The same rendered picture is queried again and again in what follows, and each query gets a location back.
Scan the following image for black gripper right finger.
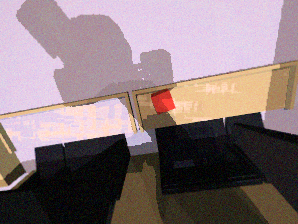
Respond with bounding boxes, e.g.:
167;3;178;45
231;123;298;213

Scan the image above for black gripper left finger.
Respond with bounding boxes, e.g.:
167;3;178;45
0;139;127;224

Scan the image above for red block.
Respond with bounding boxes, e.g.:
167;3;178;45
151;88;176;115

